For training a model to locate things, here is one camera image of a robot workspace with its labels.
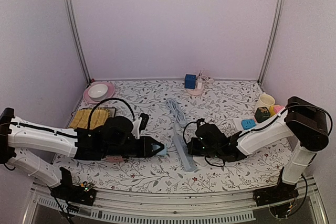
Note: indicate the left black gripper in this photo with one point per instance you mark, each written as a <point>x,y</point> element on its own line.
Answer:
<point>149,153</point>

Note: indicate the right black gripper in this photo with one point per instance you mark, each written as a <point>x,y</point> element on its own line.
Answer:
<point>192,147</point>

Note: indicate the light blue charger plug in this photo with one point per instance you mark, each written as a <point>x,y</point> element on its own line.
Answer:
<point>162,152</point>

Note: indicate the light blue power strip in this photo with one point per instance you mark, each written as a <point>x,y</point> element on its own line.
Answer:
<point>186,159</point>

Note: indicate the white long power strip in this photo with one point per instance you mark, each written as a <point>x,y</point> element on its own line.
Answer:
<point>237,122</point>

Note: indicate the pink cube socket adapter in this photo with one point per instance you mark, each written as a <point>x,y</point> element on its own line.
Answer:
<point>114,159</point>

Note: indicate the cyan plug adapter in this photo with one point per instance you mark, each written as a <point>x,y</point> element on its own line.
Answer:
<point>248,124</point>

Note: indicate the pink plug adapter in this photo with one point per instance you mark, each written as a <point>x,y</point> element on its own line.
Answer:
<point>276,108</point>

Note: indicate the yellow cube socket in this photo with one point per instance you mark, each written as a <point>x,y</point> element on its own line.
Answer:
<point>271,112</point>

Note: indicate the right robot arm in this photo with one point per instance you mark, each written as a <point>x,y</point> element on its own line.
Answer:
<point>309,124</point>

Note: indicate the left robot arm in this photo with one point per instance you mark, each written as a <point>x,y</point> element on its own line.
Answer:
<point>18,137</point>

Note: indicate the dark green cube socket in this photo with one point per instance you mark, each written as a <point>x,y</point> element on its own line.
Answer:
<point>262,114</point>

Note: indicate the dark blue cube socket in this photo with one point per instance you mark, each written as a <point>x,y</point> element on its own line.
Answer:
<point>190,81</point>

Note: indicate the black framed mat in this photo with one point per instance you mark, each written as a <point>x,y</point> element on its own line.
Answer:
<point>113,112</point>

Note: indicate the cream ceramic mug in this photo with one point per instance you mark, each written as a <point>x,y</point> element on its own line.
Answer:
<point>264,100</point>

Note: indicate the pink plate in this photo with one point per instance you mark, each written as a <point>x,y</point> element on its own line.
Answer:
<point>111,91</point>

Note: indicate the yellow woven basket tray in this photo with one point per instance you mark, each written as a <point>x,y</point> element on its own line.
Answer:
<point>86,119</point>

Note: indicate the white bowl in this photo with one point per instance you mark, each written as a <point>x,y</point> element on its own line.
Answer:
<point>98,92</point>

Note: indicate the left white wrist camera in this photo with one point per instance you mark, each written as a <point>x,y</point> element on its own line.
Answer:
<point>139,125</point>

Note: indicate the white charger with cable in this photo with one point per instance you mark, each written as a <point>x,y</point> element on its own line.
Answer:
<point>202,79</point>

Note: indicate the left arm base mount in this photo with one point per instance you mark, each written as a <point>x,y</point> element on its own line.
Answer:
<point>83,194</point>

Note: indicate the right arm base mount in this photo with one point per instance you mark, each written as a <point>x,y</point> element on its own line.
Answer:
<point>280,192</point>

